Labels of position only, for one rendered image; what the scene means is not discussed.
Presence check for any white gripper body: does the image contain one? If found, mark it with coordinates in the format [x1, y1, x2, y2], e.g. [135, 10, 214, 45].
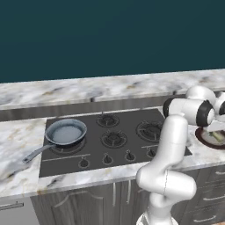
[204, 119, 225, 134]

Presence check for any pale yellow butter stick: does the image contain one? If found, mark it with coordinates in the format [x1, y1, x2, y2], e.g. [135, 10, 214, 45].
[208, 131, 225, 142]

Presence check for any grey frying pan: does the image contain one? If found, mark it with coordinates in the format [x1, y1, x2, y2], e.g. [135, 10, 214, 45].
[22, 118, 88, 164]

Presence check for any dark brown plate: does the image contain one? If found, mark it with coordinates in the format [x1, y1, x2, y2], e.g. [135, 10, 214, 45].
[194, 126, 225, 151]

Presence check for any grey drawer front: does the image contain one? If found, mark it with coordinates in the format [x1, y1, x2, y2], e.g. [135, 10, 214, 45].
[178, 203, 225, 225]
[199, 165, 225, 185]
[192, 182, 225, 207]

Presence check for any black hob knob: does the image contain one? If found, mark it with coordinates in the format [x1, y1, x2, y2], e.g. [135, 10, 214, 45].
[78, 156, 91, 169]
[102, 153, 114, 165]
[146, 147, 157, 159]
[124, 149, 136, 163]

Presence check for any black hob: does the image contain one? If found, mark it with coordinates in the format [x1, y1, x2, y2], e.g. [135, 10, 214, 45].
[39, 107, 193, 178]

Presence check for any narrow grey cupboard door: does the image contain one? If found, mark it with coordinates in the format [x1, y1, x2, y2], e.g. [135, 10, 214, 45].
[118, 178, 153, 225]

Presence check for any wide grey cupboard door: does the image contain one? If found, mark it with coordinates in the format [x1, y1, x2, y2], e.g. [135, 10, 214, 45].
[30, 183, 118, 225]

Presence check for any light grey dishwasher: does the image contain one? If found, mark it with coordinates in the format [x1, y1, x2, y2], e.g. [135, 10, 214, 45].
[0, 196, 40, 225]

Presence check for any silver cupboard door handle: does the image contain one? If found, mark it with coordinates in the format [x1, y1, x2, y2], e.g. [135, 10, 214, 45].
[112, 183, 117, 207]
[126, 180, 132, 205]

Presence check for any silver dishwasher handle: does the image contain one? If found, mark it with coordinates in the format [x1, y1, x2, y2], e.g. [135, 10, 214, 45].
[0, 201, 25, 212]

